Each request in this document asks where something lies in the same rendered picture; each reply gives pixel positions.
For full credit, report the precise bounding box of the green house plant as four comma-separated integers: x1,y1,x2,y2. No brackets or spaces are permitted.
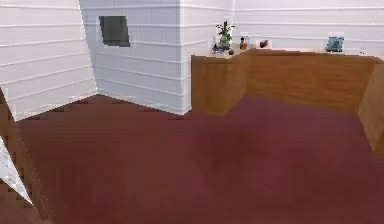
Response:
211,20,236,55

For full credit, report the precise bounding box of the brown wooden counter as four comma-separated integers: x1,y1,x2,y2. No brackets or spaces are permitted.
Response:
190,47,384,155

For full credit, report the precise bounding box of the grey blue toaster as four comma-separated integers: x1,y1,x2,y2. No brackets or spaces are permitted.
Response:
324,35,345,53

